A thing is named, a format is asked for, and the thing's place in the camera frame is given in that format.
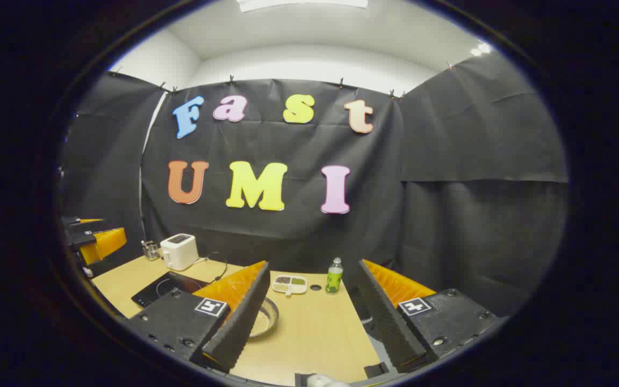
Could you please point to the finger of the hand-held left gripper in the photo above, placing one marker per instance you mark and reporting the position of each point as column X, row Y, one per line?
column 76, row 222
column 105, row 242

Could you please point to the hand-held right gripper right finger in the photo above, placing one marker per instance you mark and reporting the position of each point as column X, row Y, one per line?
column 387, row 322

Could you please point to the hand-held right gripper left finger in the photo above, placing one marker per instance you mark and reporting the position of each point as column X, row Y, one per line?
column 239, row 328

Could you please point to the stainless steel pot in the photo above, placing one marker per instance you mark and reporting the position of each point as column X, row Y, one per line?
column 271, row 317

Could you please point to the black induction cooktop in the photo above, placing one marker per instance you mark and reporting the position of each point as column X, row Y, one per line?
column 159, row 290

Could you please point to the pile of soybeans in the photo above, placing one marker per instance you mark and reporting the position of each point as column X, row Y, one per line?
column 260, row 323

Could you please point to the white divided bean tray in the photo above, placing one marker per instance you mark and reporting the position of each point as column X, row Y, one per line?
column 289, row 285

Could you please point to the green label drink bottle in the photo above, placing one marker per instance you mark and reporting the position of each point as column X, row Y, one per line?
column 334, row 279

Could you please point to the white toaster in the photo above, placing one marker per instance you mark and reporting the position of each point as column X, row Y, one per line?
column 179, row 252

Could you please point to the ceiling light panel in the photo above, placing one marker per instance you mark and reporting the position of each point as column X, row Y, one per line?
column 301, row 4

